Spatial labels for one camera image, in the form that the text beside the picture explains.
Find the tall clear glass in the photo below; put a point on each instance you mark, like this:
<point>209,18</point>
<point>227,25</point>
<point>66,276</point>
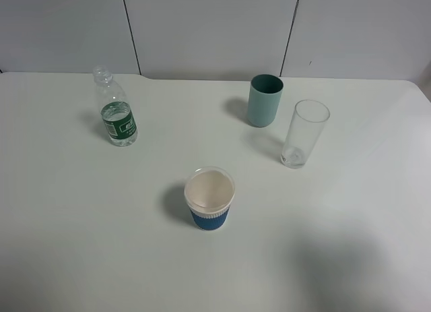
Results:
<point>308,120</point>

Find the teal plastic cup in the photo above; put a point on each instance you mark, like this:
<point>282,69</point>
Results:
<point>263,101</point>

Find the clear green-label water bottle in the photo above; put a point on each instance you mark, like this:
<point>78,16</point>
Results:
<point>114,108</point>

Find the white cup blue sleeve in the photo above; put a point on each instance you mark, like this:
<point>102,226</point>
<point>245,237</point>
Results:
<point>209,193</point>

